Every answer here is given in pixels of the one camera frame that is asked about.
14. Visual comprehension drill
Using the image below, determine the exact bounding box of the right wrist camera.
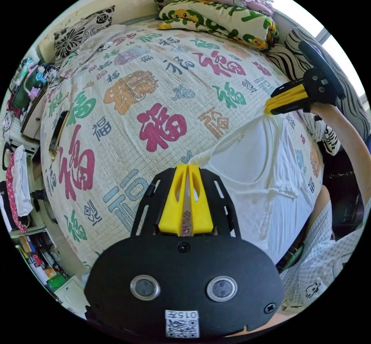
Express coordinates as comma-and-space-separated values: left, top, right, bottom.
298, 41, 347, 101

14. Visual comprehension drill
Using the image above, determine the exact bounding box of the desk with toys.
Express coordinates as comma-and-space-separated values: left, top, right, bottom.
4, 56, 58, 144

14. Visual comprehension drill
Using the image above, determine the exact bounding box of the black flower print pillow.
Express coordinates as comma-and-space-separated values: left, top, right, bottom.
53, 5, 116, 59

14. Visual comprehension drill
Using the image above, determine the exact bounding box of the shelf with books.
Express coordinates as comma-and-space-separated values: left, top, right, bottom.
11, 228, 70, 292

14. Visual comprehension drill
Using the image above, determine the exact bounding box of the white t-shirt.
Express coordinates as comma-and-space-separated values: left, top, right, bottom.
187, 111, 327, 265

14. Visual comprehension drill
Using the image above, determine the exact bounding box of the bed with printed quilt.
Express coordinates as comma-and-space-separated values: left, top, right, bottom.
39, 19, 325, 275

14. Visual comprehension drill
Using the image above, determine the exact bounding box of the rack with hanging clothes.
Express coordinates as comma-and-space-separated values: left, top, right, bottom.
3, 144, 35, 234

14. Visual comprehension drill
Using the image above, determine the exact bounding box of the zebra print pillow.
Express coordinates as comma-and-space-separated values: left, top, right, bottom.
266, 42, 309, 82

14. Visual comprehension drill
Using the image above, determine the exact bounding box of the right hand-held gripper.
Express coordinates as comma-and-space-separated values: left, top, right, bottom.
264, 67, 339, 116

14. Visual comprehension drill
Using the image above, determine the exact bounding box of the black phone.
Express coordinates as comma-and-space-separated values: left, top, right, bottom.
48, 110, 70, 161

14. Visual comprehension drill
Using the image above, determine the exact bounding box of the person's right forearm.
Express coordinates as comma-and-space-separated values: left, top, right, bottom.
317, 104, 371, 208

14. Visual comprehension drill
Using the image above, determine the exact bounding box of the striped black white garment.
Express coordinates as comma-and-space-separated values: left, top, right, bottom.
298, 109, 342, 156

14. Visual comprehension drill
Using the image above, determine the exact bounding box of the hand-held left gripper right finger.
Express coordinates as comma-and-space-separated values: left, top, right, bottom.
189, 165, 218, 236

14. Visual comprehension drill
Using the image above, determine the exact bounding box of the person's right hand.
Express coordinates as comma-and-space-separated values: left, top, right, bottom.
309, 102, 330, 120

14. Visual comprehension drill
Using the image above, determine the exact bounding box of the white cabinet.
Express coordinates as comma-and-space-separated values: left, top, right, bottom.
54, 275, 91, 319

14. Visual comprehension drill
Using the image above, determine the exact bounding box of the window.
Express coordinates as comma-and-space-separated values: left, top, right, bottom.
268, 0, 367, 98

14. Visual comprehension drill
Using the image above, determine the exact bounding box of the person's body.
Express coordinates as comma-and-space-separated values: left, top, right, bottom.
225, 186, 369, 339

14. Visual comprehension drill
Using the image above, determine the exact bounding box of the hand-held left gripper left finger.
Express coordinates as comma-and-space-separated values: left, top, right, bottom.
158, 165, 188, 236

